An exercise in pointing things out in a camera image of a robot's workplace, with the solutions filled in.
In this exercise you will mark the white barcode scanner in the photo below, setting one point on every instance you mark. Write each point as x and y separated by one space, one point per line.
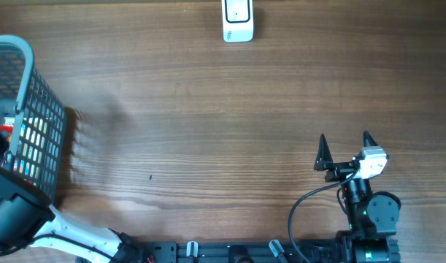
237 18

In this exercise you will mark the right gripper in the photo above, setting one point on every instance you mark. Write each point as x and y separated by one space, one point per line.
324 161

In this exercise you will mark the grey plastic shopping basket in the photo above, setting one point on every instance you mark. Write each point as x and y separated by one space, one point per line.
24 93

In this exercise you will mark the red candy bag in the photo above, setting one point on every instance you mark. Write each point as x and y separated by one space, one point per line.
5 134

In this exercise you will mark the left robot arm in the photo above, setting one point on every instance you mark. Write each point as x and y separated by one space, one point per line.
28 219

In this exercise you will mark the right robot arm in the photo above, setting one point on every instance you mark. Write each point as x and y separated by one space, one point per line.
372 216

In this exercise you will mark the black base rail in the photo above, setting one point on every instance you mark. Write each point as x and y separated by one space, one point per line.
327 250

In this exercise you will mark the snack packet in basket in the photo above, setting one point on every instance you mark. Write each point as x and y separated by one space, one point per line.
36 152

